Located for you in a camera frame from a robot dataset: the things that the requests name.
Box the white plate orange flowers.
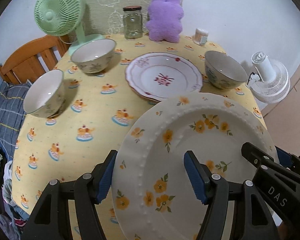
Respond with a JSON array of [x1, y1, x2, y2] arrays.
[[111, 93, 278, 239]]

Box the beige bowl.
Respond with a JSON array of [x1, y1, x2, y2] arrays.
[[205, 50, 248, 90], [70, 38, 116, 74], [23, 69, 65, 118]]

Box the white plate red floral pattern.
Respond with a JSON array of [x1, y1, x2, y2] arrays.
[[125, 52, 203, 101]]

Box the pile of clothes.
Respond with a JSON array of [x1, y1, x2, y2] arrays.
[[0, 148, 29, 239]]

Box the white desk fan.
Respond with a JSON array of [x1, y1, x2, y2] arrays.
[[247, 51, 290, 104]]

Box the yellow patterned tablecloth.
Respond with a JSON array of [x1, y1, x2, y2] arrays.
[[12, 35, 267, 239]]

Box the blue plaid pillow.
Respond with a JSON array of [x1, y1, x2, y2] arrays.
[[0, 81, 32, 160]]

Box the small white cotton swab container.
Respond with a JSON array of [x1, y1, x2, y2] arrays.
[[192, 28, 209, 46]]

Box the orange wooden headboard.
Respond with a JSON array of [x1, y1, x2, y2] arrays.
[[0, 35, 70, 85]]

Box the purple plush toy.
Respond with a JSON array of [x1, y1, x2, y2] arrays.
[[146, 0, 184, 43]]

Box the green desk fan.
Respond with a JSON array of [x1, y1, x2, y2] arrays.
[[34, 0, 104, 54]]

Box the glass jar brown lid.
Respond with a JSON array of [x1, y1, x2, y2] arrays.
[[123, 5, 143, 39]]

